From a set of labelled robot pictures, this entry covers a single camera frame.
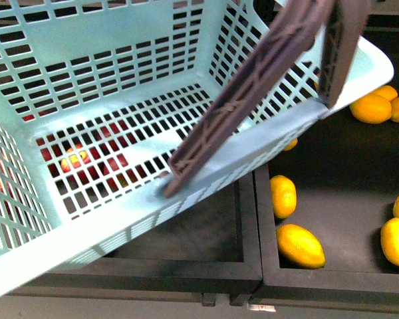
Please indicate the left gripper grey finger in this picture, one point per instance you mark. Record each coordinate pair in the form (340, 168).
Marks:
(291, 33)
(343, 29)

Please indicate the light blue plastic basket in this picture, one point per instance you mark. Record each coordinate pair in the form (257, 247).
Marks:
(129, 80)

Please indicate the lemon back far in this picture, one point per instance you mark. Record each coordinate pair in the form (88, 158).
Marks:
(388, 92)

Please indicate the lemon back centre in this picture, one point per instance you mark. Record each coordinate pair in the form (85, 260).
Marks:
(371, 109)

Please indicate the lemon middle left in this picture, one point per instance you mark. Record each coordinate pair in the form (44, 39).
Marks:
(283, 196)

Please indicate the black lemon tray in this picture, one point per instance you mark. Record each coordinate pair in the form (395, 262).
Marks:
(347, 179)

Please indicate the lemon front centre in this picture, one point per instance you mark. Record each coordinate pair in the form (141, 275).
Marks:
(300, 246)

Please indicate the lemon front right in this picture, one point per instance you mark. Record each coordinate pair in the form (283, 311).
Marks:
(389, 240)

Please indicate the black empty tray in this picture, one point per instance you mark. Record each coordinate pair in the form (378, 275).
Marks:
(212, 248)

